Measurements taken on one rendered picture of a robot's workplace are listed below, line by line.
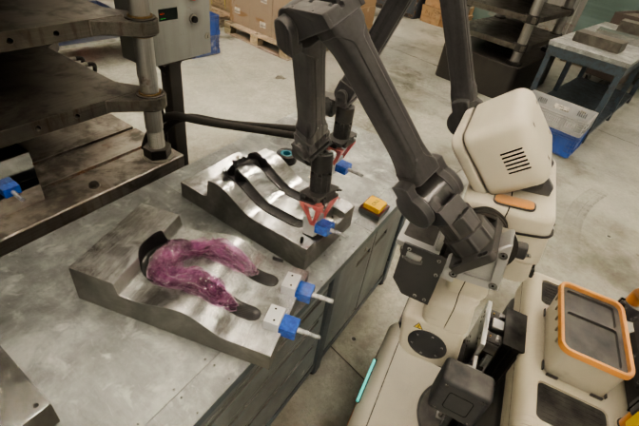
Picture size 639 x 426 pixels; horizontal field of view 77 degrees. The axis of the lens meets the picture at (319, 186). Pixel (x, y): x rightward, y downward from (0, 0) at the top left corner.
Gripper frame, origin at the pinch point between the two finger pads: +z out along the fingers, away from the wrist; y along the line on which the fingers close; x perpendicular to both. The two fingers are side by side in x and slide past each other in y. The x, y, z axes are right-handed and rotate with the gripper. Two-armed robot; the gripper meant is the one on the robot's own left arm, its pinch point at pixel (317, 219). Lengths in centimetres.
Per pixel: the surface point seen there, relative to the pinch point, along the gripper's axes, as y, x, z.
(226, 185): 5.9, -28.7, -3.2
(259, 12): -323, -304, -38
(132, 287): 41.9, -23.2, 8.9
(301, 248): 6.7, -0.1, 6.4
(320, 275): 3.1, 4.5, 15.1
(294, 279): 16.1, 4.5, 8.6
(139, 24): 5, -65, -45
